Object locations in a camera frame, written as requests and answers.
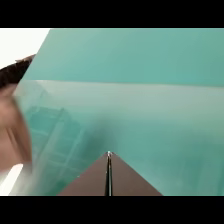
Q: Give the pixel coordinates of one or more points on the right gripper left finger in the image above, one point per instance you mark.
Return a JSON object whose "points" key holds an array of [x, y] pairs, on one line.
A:
{"points": [[91, 181]]}

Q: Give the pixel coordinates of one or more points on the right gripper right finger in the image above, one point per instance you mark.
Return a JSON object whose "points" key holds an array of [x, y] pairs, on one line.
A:
{"points": [[130, 181]]}

